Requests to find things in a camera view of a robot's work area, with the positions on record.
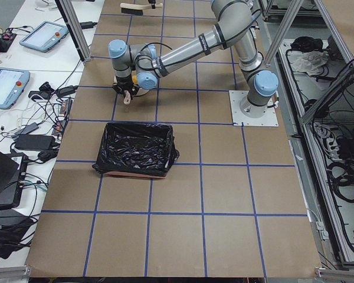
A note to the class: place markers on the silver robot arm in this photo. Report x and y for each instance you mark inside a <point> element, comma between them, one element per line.
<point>139,67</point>

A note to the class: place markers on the white crumpled cloth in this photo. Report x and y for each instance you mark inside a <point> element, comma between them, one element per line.
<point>310,63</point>

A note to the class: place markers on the teach pendant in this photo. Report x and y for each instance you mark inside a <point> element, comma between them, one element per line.
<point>12,84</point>
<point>45,36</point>

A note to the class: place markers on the beige hand brush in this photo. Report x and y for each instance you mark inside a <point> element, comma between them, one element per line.
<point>135,9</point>

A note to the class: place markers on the lower teach pendant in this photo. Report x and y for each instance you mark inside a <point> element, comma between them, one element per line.
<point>12,84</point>

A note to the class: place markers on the black lined trash bin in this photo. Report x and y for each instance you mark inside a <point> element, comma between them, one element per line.
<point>136,149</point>

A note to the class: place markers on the black laptop computer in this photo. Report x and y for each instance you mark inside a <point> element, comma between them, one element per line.
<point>13,167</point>

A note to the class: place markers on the aluminium frame post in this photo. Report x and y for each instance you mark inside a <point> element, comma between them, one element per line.
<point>69,16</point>

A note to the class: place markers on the black power adapter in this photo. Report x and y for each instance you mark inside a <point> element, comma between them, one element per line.
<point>34,142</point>

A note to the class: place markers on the beige plastic dustpan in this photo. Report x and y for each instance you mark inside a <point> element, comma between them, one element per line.
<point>127,98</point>

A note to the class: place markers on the upper teach pendant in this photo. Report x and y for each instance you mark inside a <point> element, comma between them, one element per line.
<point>45,36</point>

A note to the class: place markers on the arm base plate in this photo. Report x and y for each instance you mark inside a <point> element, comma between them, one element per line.
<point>246,114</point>

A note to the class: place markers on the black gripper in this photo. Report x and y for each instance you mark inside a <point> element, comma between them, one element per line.
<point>122,84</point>

